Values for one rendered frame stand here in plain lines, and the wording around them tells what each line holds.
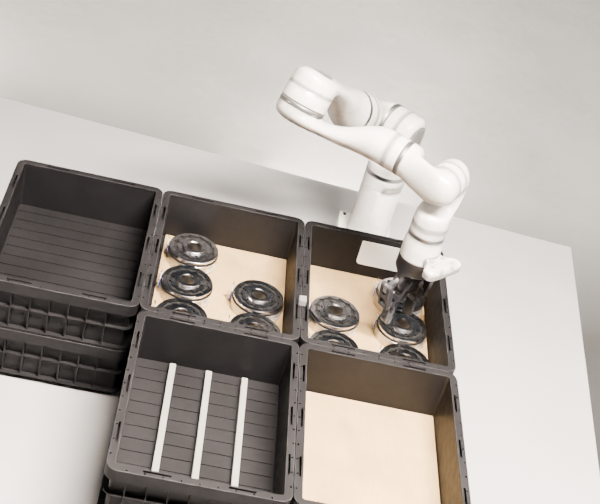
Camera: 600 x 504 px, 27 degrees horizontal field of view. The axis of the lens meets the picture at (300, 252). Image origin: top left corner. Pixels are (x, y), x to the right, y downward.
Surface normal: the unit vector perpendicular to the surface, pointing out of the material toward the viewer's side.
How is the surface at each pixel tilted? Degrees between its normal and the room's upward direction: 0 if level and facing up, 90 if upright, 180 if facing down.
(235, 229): 90
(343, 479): 0
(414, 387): 90
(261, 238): 90
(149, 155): 0
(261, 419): 0
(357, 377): 90
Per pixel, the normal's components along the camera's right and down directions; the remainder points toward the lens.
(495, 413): 0.23, -0.79
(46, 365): -0.03, 0.58
